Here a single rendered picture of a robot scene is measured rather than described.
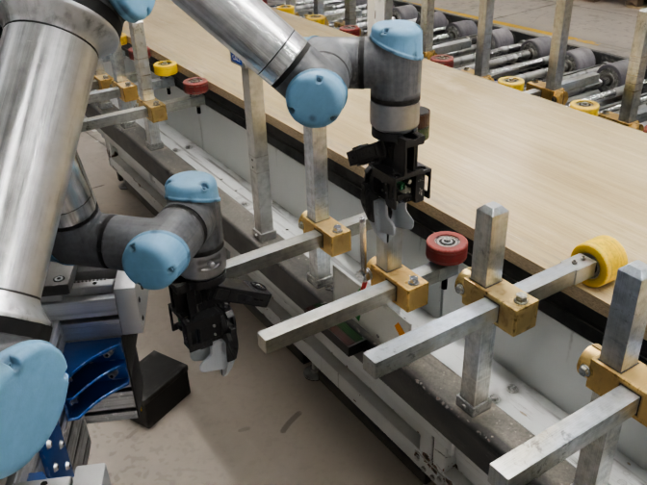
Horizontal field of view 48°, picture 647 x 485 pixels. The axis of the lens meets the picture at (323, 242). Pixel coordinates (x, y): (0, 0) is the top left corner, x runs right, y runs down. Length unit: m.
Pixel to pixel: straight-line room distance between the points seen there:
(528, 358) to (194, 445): 1.15
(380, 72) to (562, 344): 0.64
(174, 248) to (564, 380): 0.82
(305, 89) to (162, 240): 0.26
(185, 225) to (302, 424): 1.41
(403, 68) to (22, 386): 0.68
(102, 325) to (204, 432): 1.16
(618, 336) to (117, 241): 0.66
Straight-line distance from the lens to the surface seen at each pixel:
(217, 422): 2.35
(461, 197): 1.60
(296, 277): 1.68
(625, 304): 0.99
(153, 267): 0.94
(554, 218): 1.54
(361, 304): 1.32
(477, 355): 1.25
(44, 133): 0.67
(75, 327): 1.22
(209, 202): 1.02
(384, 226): 1.18
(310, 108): 0.93
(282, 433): 2.29
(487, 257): 1.14
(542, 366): 1.49
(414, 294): 1.34
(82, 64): 0.71
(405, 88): 1.07
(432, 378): 1.40
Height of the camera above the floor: 1.61
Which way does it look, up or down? 30 degrees down
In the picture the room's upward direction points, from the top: 2 degrees counter-clockwise
